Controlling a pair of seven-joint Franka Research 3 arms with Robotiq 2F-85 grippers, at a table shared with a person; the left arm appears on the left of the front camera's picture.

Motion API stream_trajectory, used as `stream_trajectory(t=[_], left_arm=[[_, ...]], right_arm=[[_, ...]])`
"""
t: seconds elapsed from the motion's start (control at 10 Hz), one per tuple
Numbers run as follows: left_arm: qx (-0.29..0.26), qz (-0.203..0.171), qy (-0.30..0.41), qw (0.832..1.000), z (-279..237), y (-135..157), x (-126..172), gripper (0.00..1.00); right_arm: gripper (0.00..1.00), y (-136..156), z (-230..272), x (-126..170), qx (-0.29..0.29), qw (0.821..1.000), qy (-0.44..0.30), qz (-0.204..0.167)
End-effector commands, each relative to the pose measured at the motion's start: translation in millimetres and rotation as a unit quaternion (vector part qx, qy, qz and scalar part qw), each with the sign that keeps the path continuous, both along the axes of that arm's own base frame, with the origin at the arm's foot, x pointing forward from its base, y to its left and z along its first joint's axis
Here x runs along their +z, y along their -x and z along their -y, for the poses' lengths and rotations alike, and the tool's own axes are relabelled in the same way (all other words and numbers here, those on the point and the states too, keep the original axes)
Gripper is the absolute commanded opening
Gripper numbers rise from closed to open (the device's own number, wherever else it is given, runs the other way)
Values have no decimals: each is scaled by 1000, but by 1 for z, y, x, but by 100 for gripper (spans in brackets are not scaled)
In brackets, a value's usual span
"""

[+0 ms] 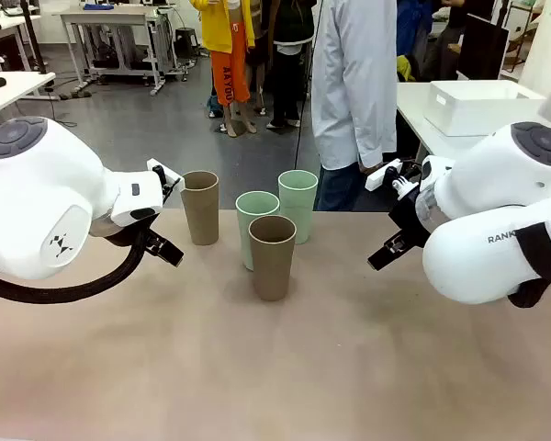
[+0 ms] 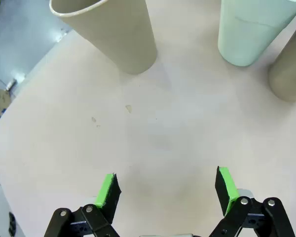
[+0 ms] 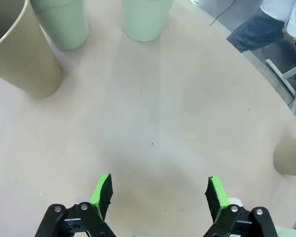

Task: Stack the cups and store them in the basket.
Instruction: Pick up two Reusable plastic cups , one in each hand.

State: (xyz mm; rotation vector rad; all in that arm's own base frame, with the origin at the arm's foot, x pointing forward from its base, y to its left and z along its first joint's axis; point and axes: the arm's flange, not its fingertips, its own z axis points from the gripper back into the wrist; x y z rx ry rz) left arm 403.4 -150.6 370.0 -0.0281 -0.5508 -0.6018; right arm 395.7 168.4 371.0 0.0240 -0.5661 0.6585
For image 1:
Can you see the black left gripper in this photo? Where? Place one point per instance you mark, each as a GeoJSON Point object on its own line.
{"type": "Point", "coordinates": [119, 234]}

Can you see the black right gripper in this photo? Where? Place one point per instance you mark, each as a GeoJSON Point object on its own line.
{"type": "Point", "coordinates": [411, 216]}

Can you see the brown tall cup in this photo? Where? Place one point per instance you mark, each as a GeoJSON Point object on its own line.
{"type": "Point", "coordinates": [204, 216]}
{"type": "Point", "coordinates": [273, 266]}

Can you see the pale green tall cup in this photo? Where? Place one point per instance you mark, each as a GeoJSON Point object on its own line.
{"type": "Point", "coordinates": [243, 239]}
{"type": "Point", "coordinates": [303, 216]}

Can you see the white plastic basket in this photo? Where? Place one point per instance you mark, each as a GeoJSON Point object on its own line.
{"type": "Point", "coordinates": [477, 115]}

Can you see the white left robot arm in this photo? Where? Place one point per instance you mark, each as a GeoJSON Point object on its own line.
{"type": "Point", "coordinates": [37, 193]}

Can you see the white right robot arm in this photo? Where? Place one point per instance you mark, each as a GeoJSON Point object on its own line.
{"type": "Point", "coordinates": [477, 257]}

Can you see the person's left forearm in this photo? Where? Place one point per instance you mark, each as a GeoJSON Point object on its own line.
{"type": "Point", "coordinates": [377, 138]}

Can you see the person's left hand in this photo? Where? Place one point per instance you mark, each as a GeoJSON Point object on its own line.
{"type": "Point", "coordinates": [369, 165]}

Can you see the person in white coat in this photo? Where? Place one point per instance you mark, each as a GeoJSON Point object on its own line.
{"type": "Point", "coordinates": [349, 92]}

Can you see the person in black clothes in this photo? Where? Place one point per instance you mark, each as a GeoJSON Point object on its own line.
{"type": "Point", "coordinates": [287, 69]}

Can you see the white work table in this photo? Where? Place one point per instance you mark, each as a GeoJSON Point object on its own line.
{"type": "Point", "coordinates": [23, 85]}

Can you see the person in yellow jacket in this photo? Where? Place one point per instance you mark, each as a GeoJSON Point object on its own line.
{"type": "Point", "coordinates": [220, 27]}

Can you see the grey metal desk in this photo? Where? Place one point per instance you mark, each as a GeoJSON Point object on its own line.
{"type": "Point", "coordinates": [105, 18]}

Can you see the person in dark blue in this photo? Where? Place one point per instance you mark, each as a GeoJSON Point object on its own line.
{"type": "Point", "coordinates": [413, 27]}

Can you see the black monitor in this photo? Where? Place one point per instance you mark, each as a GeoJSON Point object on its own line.
{"type": "Point", "coordinates": [482, 46]}

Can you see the black stand pole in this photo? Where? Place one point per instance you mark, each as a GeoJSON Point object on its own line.
{"type": "Point", "coordinates": [32, 37]}

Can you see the white desk with dark items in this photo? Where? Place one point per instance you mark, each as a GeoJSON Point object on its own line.
{"type": "Point", "coordinates": [9, 23]}

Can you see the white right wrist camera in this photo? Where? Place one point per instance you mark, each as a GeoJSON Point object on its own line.
{"type": "Point", "coordinates": [378, 177]}

